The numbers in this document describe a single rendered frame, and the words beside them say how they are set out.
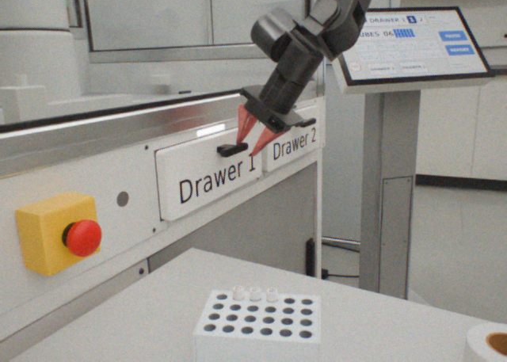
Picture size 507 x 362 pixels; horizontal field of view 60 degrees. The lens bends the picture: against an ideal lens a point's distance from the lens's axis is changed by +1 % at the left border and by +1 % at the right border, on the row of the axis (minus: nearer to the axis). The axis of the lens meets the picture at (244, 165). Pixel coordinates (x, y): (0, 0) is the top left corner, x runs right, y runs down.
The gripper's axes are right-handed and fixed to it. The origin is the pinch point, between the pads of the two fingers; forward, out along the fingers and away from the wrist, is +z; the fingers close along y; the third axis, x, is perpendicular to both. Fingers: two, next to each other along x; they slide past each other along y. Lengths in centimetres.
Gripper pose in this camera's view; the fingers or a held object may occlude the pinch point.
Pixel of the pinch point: (247, 146)
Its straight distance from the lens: 76.1
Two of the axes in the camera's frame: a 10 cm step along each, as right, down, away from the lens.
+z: -4.7, 7.4, 4.9
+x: -5.1, 2.3, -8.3
